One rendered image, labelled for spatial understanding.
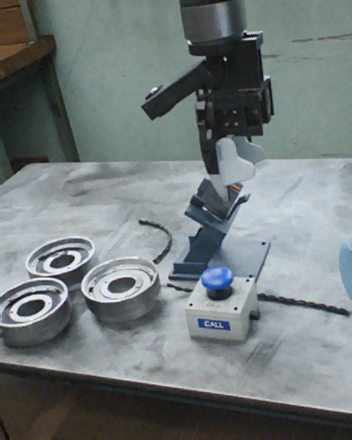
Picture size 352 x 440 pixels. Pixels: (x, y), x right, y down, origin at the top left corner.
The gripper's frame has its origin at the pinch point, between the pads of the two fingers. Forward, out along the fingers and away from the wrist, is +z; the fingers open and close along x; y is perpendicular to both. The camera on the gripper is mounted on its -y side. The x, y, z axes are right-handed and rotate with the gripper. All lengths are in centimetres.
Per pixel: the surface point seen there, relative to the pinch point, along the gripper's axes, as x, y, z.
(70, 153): 148, -122, 58
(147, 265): -6.4, -10.8, 8.9
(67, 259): -4.0, -25.5, 10.2
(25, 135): 152, -146, 50
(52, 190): 23, -44, 12
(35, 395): -8, -38, 37
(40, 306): -15.0, -23.8, 10.5
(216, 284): -15.0, 2.5, 5.1
